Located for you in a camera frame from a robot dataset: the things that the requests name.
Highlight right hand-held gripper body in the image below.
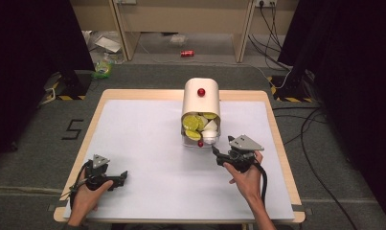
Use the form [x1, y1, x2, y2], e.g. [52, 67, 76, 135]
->
[216, 134, 265, 174]

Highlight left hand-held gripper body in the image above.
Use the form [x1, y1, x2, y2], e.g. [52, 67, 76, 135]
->
[84, 154, 118, 192]

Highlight white bin with clear door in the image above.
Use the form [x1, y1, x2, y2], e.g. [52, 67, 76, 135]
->
[180, 77, 221, 150]

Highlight person's right hand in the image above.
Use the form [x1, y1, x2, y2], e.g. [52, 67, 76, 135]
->
[222, 150, 264, 204]

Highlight person's left hand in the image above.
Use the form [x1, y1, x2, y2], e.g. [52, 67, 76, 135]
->
[68, 172, 115, 225]

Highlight white cup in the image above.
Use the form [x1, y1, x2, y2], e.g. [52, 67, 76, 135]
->
[201, 129, 219, 146]
[202, 119, 219, 132]

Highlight white paper table mat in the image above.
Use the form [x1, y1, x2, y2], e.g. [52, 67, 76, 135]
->
[63, 99, 296, 221]

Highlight black stand base hazard tape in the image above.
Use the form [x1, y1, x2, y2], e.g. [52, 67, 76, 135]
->
[266, 75, 313, 104]
[56, 70, 93, 102]

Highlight green plastic bag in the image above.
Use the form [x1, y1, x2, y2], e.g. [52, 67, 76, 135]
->
[91, 52, 115, 81]

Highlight clear plastic packaging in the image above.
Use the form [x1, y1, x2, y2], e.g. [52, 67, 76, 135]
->
[169, 34, 188, 48]

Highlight black curtain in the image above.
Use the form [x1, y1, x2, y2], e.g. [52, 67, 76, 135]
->
[0, 0, 96, 166]
[277, 0, 386, 226]

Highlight beige wooden desk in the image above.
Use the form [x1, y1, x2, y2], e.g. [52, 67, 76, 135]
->
[69, 0, 300, 63]

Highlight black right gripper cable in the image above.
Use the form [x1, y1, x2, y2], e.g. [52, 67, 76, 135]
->
[251, 161, 268, 207]

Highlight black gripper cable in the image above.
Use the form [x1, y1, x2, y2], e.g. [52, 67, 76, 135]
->
[59, 160, 93, 211]
[251, 161, 268, 207]

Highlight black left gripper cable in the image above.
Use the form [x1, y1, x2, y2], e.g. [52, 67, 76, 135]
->
[59, 160, 93, 211]

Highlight long black floor cable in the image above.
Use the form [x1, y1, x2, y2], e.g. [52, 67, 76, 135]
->
[272, 106, 361, 230]

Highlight black floor cables from outlet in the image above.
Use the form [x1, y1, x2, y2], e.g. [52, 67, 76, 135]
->
[247, 3, 292, 72]

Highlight white wall power outlet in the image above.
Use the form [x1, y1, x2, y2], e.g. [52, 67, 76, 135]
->
[254, 0, 278, 9]

